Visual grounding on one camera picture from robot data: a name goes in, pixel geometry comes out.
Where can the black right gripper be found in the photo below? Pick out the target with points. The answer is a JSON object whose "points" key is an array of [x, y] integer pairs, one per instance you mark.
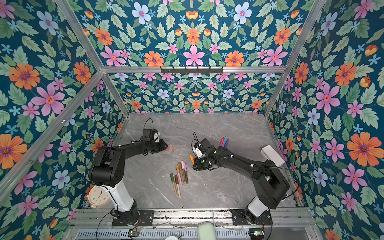
{"points": [[196, 166]]}

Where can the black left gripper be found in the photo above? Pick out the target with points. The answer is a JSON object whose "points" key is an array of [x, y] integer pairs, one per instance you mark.
{"points": [[161, 146]]}

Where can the pink cap green pen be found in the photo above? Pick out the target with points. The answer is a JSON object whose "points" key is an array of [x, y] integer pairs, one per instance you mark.
{"points": [[185, 171]]}

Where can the pink highlighter marker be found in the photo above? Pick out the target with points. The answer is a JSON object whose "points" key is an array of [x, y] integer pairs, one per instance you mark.
{"points": [[222, 141]]}

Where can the blue marker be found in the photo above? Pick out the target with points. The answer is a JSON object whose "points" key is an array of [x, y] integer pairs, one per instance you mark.
{"points": [[224, 141]]}

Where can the purple marker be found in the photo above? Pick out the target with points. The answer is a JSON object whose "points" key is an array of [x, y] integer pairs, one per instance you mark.
{"points": [[227, 142]]}

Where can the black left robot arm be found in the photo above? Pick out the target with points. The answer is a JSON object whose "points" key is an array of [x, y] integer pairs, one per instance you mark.
{"points": [[108, 170]]}

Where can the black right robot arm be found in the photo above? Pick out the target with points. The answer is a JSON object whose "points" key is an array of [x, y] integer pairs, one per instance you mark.
{"points": [[270, 184]]}

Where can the tan cap brown pen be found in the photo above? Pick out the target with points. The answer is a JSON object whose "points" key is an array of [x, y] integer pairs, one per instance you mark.
{"points": [[180, 166]]}

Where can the tan cap pink pen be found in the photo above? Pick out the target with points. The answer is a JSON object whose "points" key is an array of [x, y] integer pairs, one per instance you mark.
{"points": [[180, 178]]}

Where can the brown cap beige pen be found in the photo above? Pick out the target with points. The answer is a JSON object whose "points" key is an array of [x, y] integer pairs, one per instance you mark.
{"points": [[178, 187]]}

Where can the green cap beige pen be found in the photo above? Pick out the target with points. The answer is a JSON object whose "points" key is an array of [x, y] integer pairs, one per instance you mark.
{"points": [[174, 183]]}

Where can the pale green rounded object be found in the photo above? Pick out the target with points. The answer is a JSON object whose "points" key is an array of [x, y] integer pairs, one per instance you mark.
{"points": [[206, 231]]}

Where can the white rectangular box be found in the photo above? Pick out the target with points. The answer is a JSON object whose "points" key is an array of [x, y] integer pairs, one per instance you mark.
{"points": [[271, 154]]}

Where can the beige round alarm clock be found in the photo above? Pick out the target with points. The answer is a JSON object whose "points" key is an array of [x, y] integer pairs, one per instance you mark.
{"points": [[98, 197]]}

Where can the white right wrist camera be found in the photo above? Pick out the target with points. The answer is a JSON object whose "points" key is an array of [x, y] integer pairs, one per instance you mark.
{"points": [[198, 150]]}

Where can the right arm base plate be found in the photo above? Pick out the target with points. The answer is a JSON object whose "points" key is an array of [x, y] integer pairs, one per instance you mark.
{"points": [[241, 218]]}

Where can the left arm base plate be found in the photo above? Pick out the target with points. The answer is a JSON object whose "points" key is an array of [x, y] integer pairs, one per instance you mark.
{"points": [[133, 218]]}

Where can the black wall hook rail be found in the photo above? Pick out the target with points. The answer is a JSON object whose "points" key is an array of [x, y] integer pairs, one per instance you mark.
{"points": [[190, 70]]}

